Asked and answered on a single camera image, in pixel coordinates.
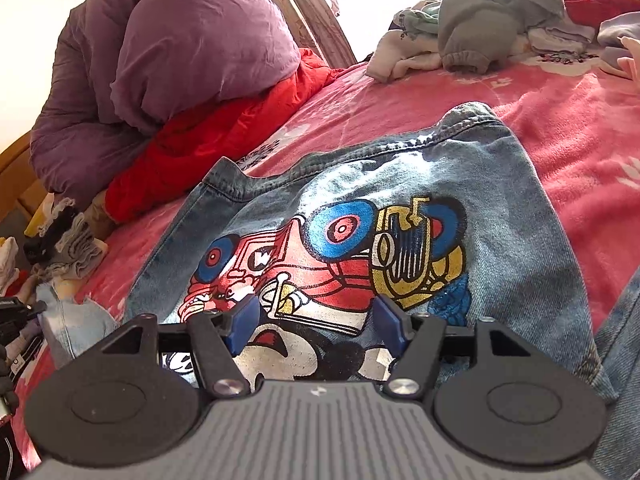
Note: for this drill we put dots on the red quilt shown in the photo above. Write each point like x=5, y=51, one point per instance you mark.
x=200, y=155

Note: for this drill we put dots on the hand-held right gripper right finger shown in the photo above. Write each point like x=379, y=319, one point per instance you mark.
x=387, y=325

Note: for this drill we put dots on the pink floral blanket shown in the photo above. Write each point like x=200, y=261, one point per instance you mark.
x=575, y=125

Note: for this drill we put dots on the red pillow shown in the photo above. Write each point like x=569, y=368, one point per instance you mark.
x=600, y=5

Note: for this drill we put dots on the light green garment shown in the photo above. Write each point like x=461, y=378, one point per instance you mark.
x=417, y=17

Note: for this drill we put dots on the brown curtain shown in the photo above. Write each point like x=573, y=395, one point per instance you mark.
x=315, y=10

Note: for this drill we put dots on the grey sweatshirt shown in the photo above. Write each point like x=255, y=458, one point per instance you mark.
x=490, y=15

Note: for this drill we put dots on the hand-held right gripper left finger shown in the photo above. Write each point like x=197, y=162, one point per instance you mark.
x=245, y=322

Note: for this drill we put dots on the wooden headboard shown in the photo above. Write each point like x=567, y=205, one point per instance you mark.
x=20, y=175

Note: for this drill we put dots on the printed denim jacket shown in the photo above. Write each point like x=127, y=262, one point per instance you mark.
x=500, y=200

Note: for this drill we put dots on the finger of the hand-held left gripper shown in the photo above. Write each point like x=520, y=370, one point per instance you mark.
x=17, y=307

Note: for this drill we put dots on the grey folded garment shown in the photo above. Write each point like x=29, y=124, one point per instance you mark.
x=77, y=255

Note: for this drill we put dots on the black knit garment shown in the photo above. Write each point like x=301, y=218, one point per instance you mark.
x=47, y=235

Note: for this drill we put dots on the lilac garment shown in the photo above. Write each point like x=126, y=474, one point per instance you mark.
x=620, y=27

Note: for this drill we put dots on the purple duvet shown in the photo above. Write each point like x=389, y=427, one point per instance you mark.
x=175, y=60

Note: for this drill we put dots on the striped white garment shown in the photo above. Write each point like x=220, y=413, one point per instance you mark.
x=555, y=40

